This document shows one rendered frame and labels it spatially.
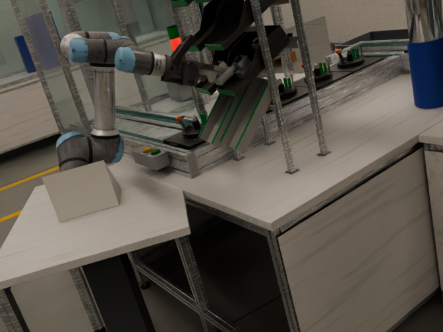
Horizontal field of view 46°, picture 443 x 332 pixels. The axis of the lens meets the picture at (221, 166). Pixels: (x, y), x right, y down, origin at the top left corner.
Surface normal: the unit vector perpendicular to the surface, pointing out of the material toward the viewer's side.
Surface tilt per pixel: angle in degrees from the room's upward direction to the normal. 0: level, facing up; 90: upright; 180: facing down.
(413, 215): 90
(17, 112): 90
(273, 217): 0
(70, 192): 90
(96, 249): 0
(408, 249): 90
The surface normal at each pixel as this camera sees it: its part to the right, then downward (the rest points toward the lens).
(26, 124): 0.45, 0.21
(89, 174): 0.13, 0.33
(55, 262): -0.25, -0.91
